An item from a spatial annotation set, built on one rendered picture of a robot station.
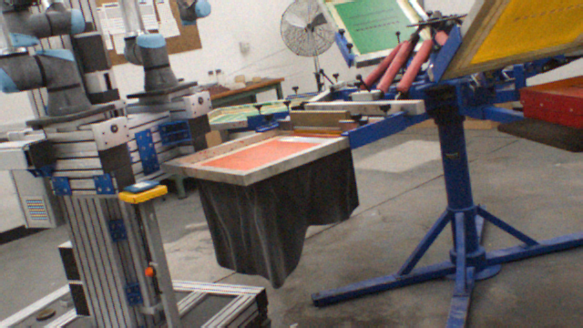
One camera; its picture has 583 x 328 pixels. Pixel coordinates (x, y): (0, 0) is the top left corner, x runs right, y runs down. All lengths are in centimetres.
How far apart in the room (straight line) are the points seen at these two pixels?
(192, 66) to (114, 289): 411
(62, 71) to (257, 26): 490
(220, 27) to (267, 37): 63
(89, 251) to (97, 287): 17
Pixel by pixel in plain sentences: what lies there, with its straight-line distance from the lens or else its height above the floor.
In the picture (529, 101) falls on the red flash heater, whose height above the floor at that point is 107.
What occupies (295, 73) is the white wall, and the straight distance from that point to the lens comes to 738.
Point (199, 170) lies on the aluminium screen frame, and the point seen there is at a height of 98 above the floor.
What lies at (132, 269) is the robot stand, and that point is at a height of 54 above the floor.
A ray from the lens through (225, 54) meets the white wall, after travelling 682.
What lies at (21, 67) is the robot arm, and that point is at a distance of 233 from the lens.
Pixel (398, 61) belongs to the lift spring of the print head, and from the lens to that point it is 297.
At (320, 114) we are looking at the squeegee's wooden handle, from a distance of 252.
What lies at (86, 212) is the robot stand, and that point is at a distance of 273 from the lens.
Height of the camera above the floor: 144
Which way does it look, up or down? 13 degrees down
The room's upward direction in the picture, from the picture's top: 11 degrees counter-clockwise
